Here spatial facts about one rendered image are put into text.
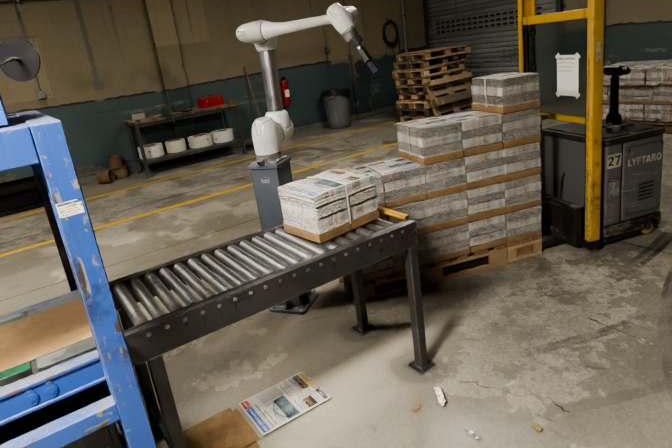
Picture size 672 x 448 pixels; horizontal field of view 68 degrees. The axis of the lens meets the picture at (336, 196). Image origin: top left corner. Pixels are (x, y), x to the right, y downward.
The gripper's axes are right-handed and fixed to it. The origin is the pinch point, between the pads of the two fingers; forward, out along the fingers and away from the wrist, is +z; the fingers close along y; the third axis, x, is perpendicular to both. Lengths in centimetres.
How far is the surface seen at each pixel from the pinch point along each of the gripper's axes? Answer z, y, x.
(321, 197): 27, -86, 42
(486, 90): 60, 66, -46
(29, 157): -43, -177, 65
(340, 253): 49, -98, 46
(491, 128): 78, 44, -34
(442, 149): 68, 28, -2
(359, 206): 44, -69, 35
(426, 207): 93, 21, 27
